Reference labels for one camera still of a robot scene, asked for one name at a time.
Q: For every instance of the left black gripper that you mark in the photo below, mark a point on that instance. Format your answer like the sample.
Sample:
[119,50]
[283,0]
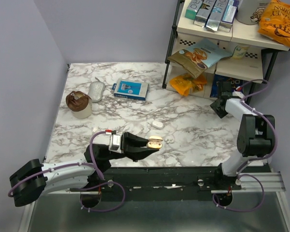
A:
[131,147]

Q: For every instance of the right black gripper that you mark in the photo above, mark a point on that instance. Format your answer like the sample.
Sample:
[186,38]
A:
[220,113]

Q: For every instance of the beige earbud charging case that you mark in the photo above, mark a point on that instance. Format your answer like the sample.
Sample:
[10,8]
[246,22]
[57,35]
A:
[154,142]

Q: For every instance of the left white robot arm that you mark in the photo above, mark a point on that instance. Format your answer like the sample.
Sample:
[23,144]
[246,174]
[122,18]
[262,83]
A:
[35,179]

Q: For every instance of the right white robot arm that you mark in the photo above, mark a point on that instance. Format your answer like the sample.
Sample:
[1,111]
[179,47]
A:
[256,139]

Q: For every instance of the white earbud charging case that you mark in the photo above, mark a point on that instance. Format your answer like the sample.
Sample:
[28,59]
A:
[157,124]

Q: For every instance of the blue Doritos bag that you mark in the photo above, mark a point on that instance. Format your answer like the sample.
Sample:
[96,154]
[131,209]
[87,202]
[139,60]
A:
[218,79]

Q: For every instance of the orange snack bag lower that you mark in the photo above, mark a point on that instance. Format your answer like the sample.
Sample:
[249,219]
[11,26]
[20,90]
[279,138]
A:
[185,84]

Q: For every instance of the gold blue snack bag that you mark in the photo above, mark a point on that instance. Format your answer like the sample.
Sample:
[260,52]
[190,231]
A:
[199,57]

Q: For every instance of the blue Harry's razor box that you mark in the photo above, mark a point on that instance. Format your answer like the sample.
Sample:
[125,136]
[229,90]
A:
[131,89]

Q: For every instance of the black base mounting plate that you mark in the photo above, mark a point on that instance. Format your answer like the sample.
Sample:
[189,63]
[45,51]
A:
[160,184]

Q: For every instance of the orange kettle chips bag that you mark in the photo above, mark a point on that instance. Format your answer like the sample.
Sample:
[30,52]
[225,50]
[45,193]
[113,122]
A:
[275,22]

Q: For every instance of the teal toothpaste box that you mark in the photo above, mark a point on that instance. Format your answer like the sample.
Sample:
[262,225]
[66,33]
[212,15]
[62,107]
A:
[192,9]

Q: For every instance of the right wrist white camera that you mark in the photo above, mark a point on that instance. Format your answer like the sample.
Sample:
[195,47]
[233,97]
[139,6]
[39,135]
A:
[238,94]

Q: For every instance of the wrist white camera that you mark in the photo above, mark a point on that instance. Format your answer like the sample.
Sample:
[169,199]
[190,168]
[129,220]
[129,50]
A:
[115,141]
[238,94]

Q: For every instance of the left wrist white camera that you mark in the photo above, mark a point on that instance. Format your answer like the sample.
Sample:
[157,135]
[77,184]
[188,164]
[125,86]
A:
[115,141]

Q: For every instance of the black frame shelf rack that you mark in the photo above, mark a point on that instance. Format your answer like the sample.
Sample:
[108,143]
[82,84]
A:
[257,63]

